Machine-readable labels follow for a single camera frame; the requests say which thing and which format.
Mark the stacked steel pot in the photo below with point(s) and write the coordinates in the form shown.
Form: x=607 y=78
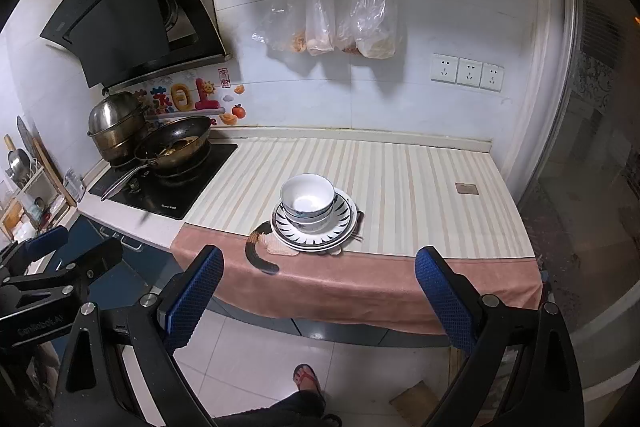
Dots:
x=115 y=127

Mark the white plate with red print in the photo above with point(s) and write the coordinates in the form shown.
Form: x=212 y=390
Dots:
x=320 y=249

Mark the black range hood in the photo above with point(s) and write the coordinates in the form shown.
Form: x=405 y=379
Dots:
x=125 y=12

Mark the white wall socket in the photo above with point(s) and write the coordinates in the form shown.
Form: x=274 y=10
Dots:
x=491 y=77
x=444 y=68
x=469 y=72

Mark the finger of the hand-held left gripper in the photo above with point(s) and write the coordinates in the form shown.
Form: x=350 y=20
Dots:
x=45 y=242
x=100 y=254

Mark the glass sliding door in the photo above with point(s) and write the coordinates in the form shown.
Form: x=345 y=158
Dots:
x=590 y=132

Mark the cardboard piece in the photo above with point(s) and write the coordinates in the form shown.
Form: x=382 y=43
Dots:
x=412 y=402

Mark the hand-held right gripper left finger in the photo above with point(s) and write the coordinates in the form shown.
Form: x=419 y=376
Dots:
x=195 y=297

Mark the striped table cloth with pink edge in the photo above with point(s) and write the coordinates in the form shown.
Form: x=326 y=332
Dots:
x=400 y=187

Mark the white plate with blue stripes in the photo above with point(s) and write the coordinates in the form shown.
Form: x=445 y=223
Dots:
x=342 y=212

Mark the person's leg in dark pants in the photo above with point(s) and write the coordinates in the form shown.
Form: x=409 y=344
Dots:
x=290 y=409

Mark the clear plastic bag with food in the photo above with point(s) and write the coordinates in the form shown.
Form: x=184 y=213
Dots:
x=320 y=17
x=375 y=22
x=345 y=37
x=282 y=22

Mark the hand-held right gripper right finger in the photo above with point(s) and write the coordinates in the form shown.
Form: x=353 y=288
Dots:
x=445 y=302

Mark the colourful wall stickers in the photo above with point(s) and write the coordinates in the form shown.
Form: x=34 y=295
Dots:
x=195 y=97

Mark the dark frying pan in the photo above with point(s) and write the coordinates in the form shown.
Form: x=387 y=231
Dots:
x=175 y=142

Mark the white dish rack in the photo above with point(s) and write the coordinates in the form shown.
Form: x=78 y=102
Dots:
x=35 y=202

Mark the person's foot in red sandal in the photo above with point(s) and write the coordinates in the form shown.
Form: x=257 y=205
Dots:
x=307 y=379

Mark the wooden cutting board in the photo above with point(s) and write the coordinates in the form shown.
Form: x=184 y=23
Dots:
x=52 y=172

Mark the black glass gas stove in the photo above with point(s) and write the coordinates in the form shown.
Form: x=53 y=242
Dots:
x=185 y=187

